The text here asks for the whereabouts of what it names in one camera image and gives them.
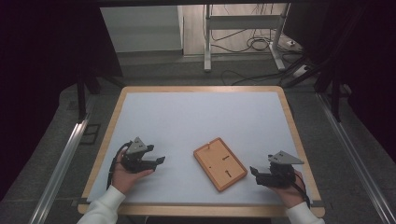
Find person's right hand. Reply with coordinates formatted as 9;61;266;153
270;169;308;209

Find left hand-held gripper black cable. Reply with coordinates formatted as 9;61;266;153
106;141;134;191

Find black frame post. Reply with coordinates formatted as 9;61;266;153
77;73;88;121

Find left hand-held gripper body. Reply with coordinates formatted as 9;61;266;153
120;136;158;174

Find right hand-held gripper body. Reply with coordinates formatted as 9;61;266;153
255;150;305;189

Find white table mat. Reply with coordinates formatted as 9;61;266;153
86;91;313;206

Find orange wooden tray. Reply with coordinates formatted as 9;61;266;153
192;136;248;192

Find white power strip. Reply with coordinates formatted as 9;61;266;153
292;63;311;78

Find person's left hand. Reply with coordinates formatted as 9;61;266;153
110;147;155;195

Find right hand-held gripper black cable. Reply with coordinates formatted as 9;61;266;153
290;171;312;209

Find hand-held gripper black cable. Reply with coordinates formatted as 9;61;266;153
106;141;134;191
290;171;312;209

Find white metal stand frame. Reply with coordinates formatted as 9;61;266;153
203;3;291;73

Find black floor socket cover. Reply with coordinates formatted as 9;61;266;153
79;123;102;146

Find black floor cables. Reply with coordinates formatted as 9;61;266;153
210;3;309;87

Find white cabinet panel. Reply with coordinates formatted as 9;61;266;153
100;5;185;54

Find aluminium rail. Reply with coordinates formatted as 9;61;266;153
28;114;92;224
316;92;396;224

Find dark curtain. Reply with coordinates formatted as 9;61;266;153
284;0;396;155
0;0;124;200

